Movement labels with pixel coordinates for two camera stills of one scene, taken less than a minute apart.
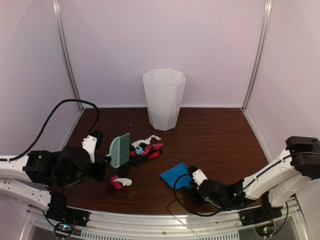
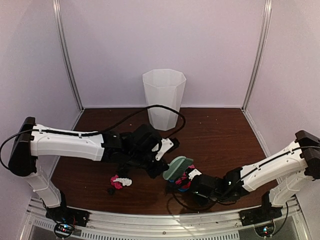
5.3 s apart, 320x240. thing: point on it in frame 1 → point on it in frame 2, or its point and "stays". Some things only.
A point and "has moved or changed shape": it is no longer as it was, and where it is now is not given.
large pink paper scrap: (117, 184) stays
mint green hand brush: (120, 150) has moved or changed shape
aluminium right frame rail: (255, 76) stays
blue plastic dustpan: (170, 175) → (180, 189)
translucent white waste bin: (163, 89) stays
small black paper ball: (111, 191) stays
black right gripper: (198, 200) → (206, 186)
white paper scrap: (125, 181) stays
